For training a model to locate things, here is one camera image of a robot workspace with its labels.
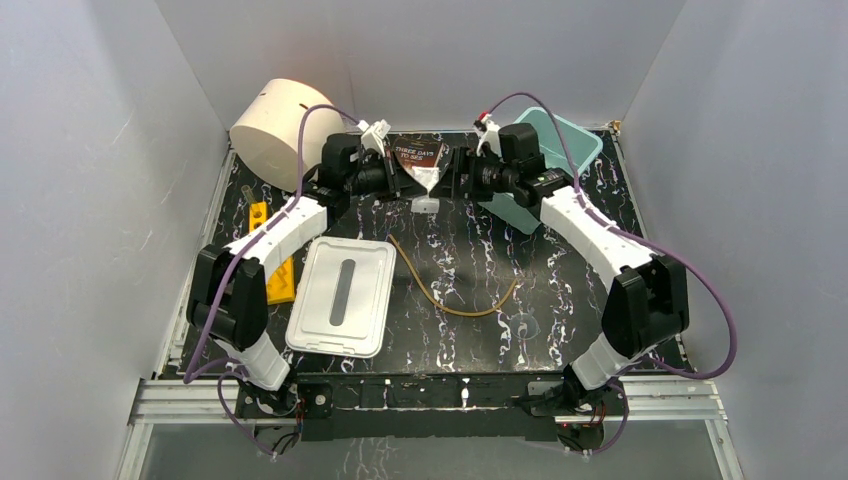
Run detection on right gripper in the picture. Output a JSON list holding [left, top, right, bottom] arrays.
[[428, 147, 517, 203]]

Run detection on small white plastic bag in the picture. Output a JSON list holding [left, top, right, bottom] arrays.
[[411, 166, 441, 214]]

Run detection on tan rubber tube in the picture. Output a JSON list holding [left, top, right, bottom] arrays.
[[388, 233, 520, 319]]

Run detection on teal plastic bin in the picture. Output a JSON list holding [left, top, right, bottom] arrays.
[[480, 107, 605, 236]]

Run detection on white plastic bin lid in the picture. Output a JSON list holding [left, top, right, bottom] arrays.
[[285, 236, 397, 359]]

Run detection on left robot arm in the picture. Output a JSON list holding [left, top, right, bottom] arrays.
[[186, 133, 426, 416]]

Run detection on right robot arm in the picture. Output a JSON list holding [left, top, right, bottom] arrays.
[[431, 117, 690, 414]]

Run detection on Three Days To See book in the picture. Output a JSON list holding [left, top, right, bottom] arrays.
[[391, 136, 445, 171]]

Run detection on white cylindrical container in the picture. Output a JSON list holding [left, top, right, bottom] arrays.
[[229, 78, 345, 192]]

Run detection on empty glass test tube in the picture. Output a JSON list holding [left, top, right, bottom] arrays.
[[241, 185, 257, 207]]

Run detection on yellow test tube rack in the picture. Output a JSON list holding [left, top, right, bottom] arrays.
[[248, 202, 296, 305]]

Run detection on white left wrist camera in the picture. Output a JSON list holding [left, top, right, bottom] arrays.
[[357, 119, 391, 157]]

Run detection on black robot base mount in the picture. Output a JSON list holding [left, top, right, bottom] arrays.
[[235, 372, 624, 445]]

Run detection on aluminium frame rail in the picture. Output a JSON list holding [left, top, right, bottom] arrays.
[[129, 374, 726, 425]]

